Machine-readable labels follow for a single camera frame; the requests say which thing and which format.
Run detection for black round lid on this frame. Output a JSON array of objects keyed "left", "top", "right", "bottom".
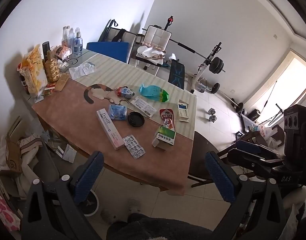
[{"left": 128, "top": 112, "right": 145, "bottom": 127}]

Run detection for black strap bag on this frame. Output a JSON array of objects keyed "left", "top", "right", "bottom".
[{"left": 112, "top": 29, "right": 128, "bottom": 43}]

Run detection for red snack packet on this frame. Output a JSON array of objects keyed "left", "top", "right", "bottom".
[{"left": 159, "top": 108, "right": 175, "bottom": 128}]

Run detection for flat brown cardboard box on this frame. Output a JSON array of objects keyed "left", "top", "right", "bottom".
[{"left": 54, "top": 74, "right": 69, "bottom": 92}]

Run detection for person's right forearm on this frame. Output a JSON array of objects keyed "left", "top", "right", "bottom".
[{"left": 280, "top": 187, "right": 306, "bottom": 240}]

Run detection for blue plastic packet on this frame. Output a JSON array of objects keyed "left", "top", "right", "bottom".
[{"left": 108, "top": 104, "right": 128, "bottom": 121}]

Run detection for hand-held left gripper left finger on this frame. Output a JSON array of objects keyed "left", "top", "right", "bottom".
[{"left": 21, "top": 151, "right": 105, "bottom": 240}]

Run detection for pink toothpaste box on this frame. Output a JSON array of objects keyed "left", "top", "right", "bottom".
[{"left": 96, "top": 108, "right": 125, "bottom": 150}]

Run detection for green white medicine box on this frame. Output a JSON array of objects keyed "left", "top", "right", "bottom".
[{"left": 152, "top": 126, "right": 176, "bottom": 151}]

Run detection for white papers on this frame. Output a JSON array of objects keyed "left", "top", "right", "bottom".
[{"left": 54, "top": 144, "right": 77, "bottom": 163}]

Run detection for beige cloth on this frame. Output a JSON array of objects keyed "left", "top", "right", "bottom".
[{"left": 138, "top": 44, "right": 166, "bottom": 61}]

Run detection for teal plastic bag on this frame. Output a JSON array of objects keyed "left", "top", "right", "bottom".
[{"left": 139, "top": 84, "right": 166, "bottom": 99}]

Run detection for long barbell with plates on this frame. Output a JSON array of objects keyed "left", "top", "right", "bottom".
[{"left": 142, "top": 27, "right": 225, "bottom": 74}]

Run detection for orange snack packet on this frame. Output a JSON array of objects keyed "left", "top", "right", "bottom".
[{"left": 57, "top": 46, "right": 73, "bottom": 57}]

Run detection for long white medicine box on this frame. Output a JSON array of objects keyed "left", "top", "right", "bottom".
[{"left": 130, "top": 96, "right": 157, "bottom": 118}]

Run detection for yellow snack bag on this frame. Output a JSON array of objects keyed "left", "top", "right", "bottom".
[{"left": 19, "top": 44, "right": 49, "bottom": 97}]

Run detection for pink floral bag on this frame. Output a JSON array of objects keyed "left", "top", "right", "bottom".
[{"left": 0, "top": 195, "right": 22, "bottom": 232}]

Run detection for white blue medicine box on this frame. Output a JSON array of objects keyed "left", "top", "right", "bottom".
[{"left": 177, "top": 99, "right": 190, "bottom": 122}]

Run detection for black tripod stand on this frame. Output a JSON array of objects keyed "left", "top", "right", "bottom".
[{"left": 261, "top": 80, "right": 286, "bottom": 128}]

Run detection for white fluffy slipper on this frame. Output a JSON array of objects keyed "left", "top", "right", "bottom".
[
  {"left": 100, "top": 208, "right": 119, "bottom": 224},
  {"left": 128, "top": 197, "right": 141, "bottom": 213}
]

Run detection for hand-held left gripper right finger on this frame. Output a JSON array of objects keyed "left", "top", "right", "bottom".
[{"left": 205, "top": 151, "right": 285, "bottom": 240}]

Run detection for pink striped cat-print tablecloth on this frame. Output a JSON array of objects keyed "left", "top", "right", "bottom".
[{"left": 32, "top": 54, "right": 197, "bottom": 197}]

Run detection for dark wooden chair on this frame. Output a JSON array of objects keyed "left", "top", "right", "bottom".
[{"left": 187, "top": 131, "right": 233, "bottom": 188}]

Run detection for red black exercise handle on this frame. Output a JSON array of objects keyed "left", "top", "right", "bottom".
[{"left": 164, "top": 16, "right": 174, "bottom": 31}]

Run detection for clear plastic bottle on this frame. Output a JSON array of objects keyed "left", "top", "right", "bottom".
[{"left": 68, "top": 29, "right": 76, "bottom": 51}]

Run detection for white round waste bin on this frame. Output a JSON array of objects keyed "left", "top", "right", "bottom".
[{"left": 79, "top": 188, "right": 100, "bottom": 217}]

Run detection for white plastic bag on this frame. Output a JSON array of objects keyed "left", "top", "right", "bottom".
[{"left": 264, "top": 126, "right": 285, "bottom": 148}]

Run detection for small red blue carton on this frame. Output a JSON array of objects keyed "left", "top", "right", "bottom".
[{"left": 117, "top": 86, "right": 134, "bottom": 99}]

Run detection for silver blister pack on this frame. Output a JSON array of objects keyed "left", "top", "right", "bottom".
[{"left": 123, "top": 135, "right": 146, "bottom": 160}]

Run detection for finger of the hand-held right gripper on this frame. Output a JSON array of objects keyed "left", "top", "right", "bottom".
[
  {"left": 226, "top": 149, "right": 285, "bottom": 178},
  {"left": 235, "top": 140, "right": 280, "bottom": 156}
]

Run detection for barbell on floor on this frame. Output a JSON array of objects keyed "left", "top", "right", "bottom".
[{"left": 212, "top": 82, "right": 245, "bottom": 113}]

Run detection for white cloth pile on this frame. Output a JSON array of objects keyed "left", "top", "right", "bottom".
[{"left": 0, "top": 134, "right": 45, "bottom": 197}]

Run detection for white barbell rack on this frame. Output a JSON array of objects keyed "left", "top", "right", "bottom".
[{"left": 190, "top": 42, "right": 222, "bottom": 94}]

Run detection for black can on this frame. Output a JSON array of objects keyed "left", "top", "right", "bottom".
[{"left": 42, "top": 41, "right": 51, "bottom": 58}]

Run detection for green plastic packet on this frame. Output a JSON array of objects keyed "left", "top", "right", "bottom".
[{"left": 156, "top": 89, "right": 169, "bottom": 103}]

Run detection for tall clear glass bottle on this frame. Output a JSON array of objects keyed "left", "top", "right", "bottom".
[{"left": 62, "top": 26, "right": 70, "bottom": 48}]

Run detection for black weight bench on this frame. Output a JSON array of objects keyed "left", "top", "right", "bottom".
[{"left": 168, "top": 59, "right": 186, "bottom": 90}]

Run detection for silver dumbbell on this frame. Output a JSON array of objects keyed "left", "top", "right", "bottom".
[{"left": 207, "top": 108, "right": 219, "bottom": 123}]

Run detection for white padded chair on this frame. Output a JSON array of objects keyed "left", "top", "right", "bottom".
[
  {"left": 98, "top": 27, "right": 138, "bottom": 64},
  {"left": 135, "top": 25, "right": 172, "bottom": 77}
]

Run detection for golden embossed bottle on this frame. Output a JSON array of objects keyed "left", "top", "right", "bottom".
[{"left": 43, "top": 50, "right": 60, "bottom": 83}]

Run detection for crumpled clear plastic wrapper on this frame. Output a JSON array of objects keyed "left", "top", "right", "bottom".
[{"left": 68, "top": 62, "right": 96, "bottom": 80}]

